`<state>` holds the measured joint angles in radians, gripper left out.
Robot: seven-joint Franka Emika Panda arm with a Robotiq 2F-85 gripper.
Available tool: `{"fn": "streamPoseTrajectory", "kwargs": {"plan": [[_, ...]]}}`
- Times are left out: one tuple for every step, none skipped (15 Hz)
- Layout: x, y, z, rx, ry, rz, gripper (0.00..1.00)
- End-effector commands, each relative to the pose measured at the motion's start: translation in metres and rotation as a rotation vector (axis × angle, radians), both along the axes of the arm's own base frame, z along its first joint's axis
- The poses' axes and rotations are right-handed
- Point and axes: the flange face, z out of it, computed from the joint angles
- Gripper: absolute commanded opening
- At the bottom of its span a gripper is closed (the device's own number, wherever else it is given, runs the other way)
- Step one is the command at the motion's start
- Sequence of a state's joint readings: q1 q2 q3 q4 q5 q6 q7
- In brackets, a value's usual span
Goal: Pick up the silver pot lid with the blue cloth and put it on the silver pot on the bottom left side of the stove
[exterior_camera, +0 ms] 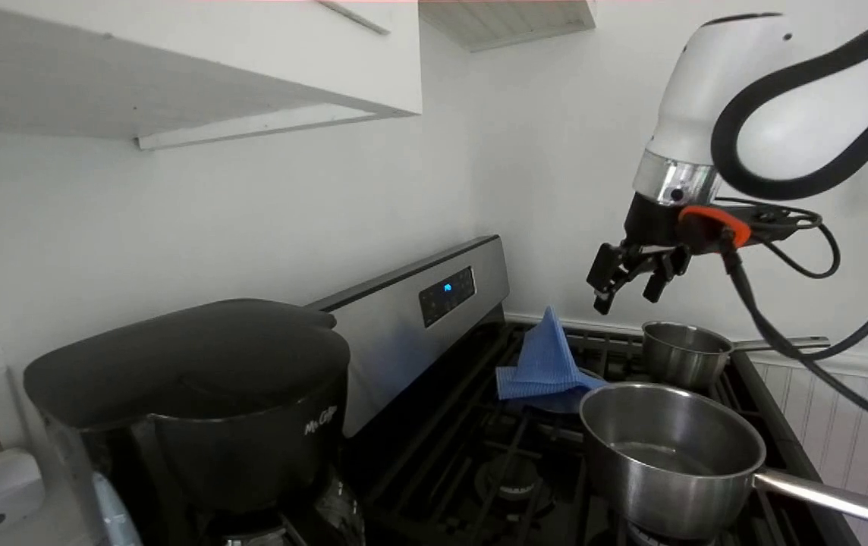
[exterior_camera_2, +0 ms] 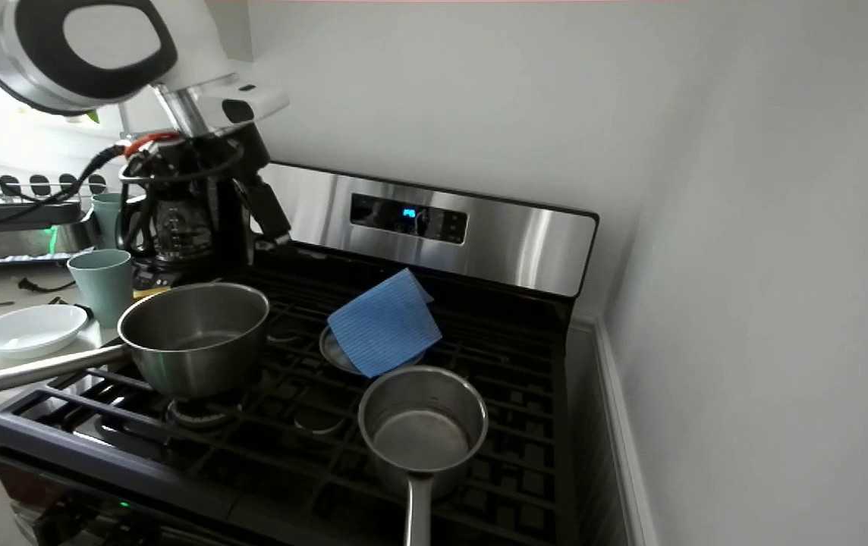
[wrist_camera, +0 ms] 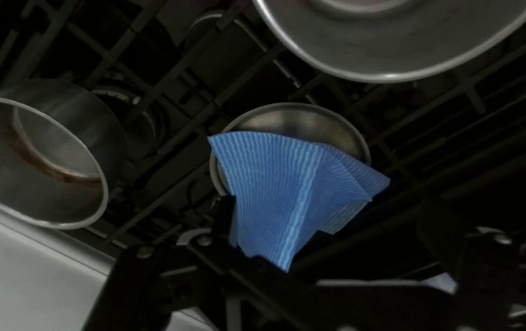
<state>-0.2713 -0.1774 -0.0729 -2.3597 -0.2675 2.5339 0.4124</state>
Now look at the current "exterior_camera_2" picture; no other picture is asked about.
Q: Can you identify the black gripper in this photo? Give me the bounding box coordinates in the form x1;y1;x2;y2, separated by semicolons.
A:
117;130;293;280

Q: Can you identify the silver pot lid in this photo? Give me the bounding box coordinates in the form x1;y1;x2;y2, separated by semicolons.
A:
316;325;436;379

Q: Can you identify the blue cloth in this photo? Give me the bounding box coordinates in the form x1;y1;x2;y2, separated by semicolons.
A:
325;268;445;382

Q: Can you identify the large silver pot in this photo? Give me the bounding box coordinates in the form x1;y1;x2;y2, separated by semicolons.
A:
116;280;276;404

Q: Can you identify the black gas stove cooktop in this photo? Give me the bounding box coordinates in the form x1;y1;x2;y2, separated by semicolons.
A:
0;240;574;546

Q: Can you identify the stainless stove control panel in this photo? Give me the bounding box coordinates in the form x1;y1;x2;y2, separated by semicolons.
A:
257;162;600;300

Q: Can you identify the black coffee maker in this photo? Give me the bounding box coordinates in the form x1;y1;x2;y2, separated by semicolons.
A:
116;191;244;289

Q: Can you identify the small teal cup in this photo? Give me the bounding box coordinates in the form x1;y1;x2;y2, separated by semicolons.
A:
90;191;128;252

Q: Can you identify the large teal cup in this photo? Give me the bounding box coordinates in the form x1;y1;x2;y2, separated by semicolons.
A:
67;245;138;332

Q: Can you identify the silver toaster oven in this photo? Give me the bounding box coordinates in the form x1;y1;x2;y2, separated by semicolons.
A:
0;164;102;273

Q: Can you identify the white bowl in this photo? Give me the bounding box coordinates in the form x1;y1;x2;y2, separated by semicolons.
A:
0;303;90;357

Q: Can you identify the silver long-handled saucepan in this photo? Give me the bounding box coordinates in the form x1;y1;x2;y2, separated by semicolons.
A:
354;363;492;546

